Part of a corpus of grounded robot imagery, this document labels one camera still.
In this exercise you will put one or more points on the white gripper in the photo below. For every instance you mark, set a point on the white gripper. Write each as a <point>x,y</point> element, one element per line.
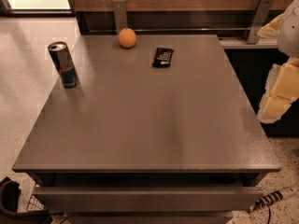
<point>290,32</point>

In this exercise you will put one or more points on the red bull can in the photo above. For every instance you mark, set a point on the red bull can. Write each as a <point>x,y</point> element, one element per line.
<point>63,63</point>

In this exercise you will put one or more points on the dark robot base part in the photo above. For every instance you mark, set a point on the dark robot base part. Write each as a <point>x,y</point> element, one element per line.
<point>9,201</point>

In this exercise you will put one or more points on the black snack bar wrapper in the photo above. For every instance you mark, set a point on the black snack bar wrapper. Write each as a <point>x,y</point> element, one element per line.
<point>162,57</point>

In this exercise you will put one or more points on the orange fruit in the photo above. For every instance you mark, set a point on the orange fruit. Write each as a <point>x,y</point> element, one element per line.
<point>127,38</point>

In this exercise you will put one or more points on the grey drawer front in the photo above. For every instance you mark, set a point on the grey drawer front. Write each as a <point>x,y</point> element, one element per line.
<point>148,199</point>

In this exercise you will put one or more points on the wire mesh basket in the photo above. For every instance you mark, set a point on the wire mesh basket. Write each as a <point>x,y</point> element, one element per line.
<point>33,203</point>

